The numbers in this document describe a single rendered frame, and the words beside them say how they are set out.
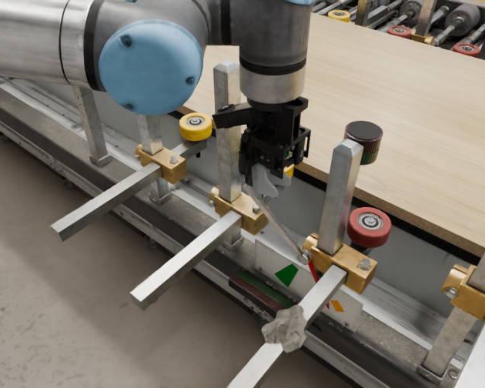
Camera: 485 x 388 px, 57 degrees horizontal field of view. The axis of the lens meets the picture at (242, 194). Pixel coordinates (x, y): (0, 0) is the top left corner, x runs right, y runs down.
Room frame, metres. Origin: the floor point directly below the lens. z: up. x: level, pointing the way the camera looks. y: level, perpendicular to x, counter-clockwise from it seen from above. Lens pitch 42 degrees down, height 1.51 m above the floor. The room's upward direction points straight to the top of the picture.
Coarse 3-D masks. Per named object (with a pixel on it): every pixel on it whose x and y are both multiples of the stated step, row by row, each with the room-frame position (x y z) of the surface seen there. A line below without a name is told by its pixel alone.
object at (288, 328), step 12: (288, 312) 0.42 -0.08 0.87; (300, 312) 0.42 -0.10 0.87; (276, 324) 0.39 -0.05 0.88; (288, 324) 0.39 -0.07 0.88; (300, 324) 0.39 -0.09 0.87; (264, 336) 0.38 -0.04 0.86; (276, 336) 0.37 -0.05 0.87; (288, 336) 0.37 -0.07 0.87; (300, 336) 0.37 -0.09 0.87; (288, 348) 0.35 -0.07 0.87
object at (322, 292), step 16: (336, 272) 0.51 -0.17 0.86; (320, 288) 0.47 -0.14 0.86; (336, 288) 0.48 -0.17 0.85; (304, 304) 0.44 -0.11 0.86; (320, 304) 0.44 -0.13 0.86; (272, 352) 0.35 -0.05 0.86; (256, 368) 0.32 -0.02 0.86; (272, 368) 0.33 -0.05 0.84; (240, 384) 0.30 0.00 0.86; (256, 384) 0.30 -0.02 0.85
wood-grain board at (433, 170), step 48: (336, 48) 1.38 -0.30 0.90; (384, 48) 1.38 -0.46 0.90; (432, 48) 1.38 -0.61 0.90; (192, 96) 1.07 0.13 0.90; (336, 96) 1.07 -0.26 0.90; (384, 96) 1.07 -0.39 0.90; (432, 96) 1.07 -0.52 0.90; (480, 96) 1.07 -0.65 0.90; (336, 144) 0.85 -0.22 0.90; (384, 144) 0.85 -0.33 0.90; (432, 144) 0.85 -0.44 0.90; (480, 144) 0.85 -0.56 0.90; (384, 192) 0.68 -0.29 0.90; (432, 192) 0.68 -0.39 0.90; (480, 192) 0.68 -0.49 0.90; (480, 240) 0.55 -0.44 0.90
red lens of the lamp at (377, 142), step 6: (378, 126) 0.61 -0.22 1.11; (348, 132) 0.59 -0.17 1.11; (348, 138) 0.58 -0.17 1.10; (354, 138) 0.58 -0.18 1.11; (378, 138) 0.58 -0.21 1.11; (360, 144) 0.57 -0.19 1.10; (366, 144) 0.57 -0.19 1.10; (372, 144) 0.57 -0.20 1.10; (378, 144) 0.58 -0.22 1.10; (366, 150) 0.57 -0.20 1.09; (372, 150) 0.57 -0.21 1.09
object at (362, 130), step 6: (348, 126) 0.61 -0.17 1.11; (354, 126) 0.61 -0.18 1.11; (360, 126) 0.61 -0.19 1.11; (366, 126) 0.61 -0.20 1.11; (372, 126) 0.61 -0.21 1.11; (354, 132) 0.59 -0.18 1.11; (360, 132) 0.59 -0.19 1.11; (366, 132) 0.59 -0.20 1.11; (372, 132) 0.59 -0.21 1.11; (378, 132) 0.59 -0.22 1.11; (360, 138) 0.57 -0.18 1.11; (366, 138) 0.57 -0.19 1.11; (372, 138) 0.57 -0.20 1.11
